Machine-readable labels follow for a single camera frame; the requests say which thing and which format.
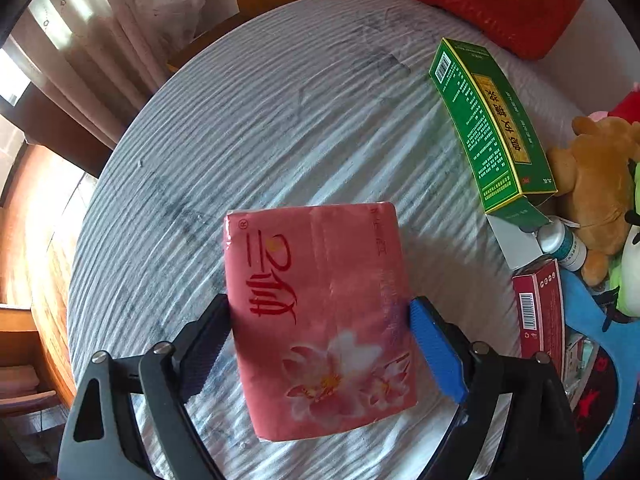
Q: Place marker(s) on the pale striped curtain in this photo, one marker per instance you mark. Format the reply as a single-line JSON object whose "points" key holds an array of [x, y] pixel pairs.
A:
{"points": [[85, 35]]}

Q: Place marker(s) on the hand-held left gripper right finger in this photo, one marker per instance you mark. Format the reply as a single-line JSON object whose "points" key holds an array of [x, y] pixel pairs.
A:
{"points": [[440, 355]]}

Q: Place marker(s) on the white medicine bottle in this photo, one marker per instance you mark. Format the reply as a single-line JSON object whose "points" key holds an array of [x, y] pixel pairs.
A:
{"points": [[562, 247]]}

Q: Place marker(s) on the green yellow medicine box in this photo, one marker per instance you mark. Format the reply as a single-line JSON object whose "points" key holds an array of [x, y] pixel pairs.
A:
{"points": [[480, 125]]}

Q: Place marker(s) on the red plastic bear case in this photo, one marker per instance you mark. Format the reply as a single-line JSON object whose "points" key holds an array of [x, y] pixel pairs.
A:
{"points": [[490, 0]]}

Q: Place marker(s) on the round cloth-covered desktop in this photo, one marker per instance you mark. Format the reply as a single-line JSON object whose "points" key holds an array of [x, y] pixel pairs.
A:
{"points": [[250, 135]]}

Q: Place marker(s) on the pink floral tissue pack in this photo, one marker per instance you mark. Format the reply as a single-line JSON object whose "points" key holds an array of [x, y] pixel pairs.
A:
{"points": [[325, 310]]}

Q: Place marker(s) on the pink red bear plush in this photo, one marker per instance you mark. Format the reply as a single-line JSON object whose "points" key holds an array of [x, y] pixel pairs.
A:
{"points": [[625, 105]]}

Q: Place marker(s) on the clear plastic bag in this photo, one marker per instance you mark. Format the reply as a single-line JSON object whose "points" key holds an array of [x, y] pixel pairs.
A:
{"points": [[167, 0]]}

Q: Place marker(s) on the brown teddy bear plush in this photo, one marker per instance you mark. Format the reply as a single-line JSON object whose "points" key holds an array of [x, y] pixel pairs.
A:
{"points": [[595, 185]]}

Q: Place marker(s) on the blue plastic hanger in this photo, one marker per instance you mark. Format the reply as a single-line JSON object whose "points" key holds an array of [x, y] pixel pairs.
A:
{"points": [[590, 310]]}

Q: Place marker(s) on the green frog plush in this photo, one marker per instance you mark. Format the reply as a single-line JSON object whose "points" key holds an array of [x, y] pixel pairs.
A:
{"points": [[630, 280]]}

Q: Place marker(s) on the small red box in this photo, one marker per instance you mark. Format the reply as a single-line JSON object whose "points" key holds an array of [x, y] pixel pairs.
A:
{"points": [[537, 305]]}

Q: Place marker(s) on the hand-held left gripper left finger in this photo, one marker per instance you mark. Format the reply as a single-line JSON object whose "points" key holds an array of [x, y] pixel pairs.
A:
{"points": [[202, 355]]}

